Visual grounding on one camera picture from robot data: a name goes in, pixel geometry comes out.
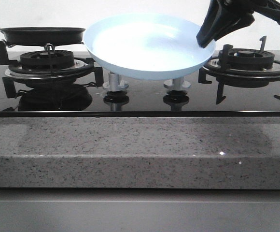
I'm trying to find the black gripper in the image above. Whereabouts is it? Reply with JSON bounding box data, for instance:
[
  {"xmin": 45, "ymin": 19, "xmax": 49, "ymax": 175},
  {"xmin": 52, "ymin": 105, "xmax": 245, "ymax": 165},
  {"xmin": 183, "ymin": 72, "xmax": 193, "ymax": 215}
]
[{"xmin": 196, "ymin": 0, "xmax": 280, "ymax": 48}]

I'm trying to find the light blue plate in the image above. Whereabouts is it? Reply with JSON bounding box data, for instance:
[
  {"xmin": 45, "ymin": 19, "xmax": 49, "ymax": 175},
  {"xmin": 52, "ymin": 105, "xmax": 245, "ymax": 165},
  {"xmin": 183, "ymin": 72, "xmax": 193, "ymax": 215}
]
[{"xmin": 83, "ymin": 13, "xmax": 215, "ymax": 80}]

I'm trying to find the black frying pan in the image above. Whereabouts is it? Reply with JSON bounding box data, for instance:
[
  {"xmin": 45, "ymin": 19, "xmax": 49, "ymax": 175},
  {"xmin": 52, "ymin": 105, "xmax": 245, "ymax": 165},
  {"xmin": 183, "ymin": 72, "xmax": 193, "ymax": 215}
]
[{"xmin": 0, "ymin": 27, "xmax": 85, "ymax": 46}]

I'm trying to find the right black gas burner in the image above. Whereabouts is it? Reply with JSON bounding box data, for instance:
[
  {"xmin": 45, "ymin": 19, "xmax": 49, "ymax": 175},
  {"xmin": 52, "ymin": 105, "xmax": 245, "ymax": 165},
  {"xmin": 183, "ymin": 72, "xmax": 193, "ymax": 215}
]
[{"xmin": 227, "ymin": 48, "xmax": 275, "ymax": 71}]

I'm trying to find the black gas burner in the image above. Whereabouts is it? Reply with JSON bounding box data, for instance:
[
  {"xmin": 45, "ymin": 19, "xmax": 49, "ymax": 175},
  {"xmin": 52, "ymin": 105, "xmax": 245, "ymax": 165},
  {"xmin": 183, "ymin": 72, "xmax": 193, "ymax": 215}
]
[
  {"xmin": 20, "ymin": 50, "xmax": 74, "ymax": 70},
  {"xmin": 227, "ymin": 48, "xmax": 275, "ymax": 71}
]

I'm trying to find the right black pan support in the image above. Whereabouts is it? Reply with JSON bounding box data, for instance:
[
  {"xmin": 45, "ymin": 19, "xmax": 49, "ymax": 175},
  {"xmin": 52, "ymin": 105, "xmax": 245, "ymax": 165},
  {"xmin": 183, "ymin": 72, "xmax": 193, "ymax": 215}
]
[{"xmin": 198, "ymin": 36, "xmax": 280, "ymax": 104}]

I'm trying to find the black pan support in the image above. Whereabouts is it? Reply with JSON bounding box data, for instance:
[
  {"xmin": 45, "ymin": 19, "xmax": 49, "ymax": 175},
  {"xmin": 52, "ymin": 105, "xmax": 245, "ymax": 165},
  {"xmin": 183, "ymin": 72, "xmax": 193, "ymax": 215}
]
[
  {"xmin": 0, "ymin": 40, "xmax": 104, "ymax": 98},
  {"xmin": 198, "ymin": 36, "xmax": 280, "ymax": 104}
]

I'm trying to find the silver right stove knob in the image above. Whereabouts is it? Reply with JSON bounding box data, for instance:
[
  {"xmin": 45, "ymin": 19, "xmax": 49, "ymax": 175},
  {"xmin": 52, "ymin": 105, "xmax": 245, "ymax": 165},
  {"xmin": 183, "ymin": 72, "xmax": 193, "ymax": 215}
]
[{"xmin": 164, "ymin": 77, "xmax": 191, "ymax": 91}]

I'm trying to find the silver stove knob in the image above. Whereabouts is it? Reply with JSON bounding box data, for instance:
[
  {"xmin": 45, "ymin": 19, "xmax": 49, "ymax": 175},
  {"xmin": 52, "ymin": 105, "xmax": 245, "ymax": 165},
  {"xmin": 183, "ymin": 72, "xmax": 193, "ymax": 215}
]
[
  {"xmin": 164, "ymin": 77, "xmax": 191, "ymax": 91},
  {"xmin": 102, "ymin": 72, "xmax": 129, "ymax": 92}
]

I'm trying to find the black glass cooktop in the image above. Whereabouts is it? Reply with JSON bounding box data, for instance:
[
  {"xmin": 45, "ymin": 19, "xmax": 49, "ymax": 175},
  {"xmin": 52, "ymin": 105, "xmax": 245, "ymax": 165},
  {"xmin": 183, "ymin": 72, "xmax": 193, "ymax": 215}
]
[{"xmin": 0, "ymin": 65, "xmax": 280, "ymax": 117}]

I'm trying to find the silver left stove knob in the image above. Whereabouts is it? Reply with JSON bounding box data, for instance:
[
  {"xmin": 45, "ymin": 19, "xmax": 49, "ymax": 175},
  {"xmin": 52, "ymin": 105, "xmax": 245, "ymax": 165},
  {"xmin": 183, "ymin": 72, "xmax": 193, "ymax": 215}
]
[{"xmin": 102, "ymin": 72, "xmax": 129, "ymax": 92}]

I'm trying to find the left black pan support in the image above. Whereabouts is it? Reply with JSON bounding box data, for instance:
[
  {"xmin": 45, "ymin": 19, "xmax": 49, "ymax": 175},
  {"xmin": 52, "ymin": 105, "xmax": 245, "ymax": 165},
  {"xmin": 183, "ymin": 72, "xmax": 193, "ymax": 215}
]
[{"xmin": 0, "ymin": 40, "xmax": 104, "ymax": 98}]

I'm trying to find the left black gas burner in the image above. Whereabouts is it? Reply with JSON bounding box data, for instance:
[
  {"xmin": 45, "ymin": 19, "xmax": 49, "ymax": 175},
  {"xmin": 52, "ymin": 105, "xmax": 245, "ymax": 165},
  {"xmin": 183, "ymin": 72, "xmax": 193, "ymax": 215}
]
[{"xmin": 20, "ymin": 50, "xmax": 74, "ymax": 70}]

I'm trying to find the grey cabinet drawer front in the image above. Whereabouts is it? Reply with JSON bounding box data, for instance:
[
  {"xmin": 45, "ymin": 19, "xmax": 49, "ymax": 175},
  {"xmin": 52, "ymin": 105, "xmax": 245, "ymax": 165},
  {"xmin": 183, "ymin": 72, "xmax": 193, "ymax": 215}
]
[{"xmin": 0, "ymin": 189, "xmax": 280, "ymax": 232}]

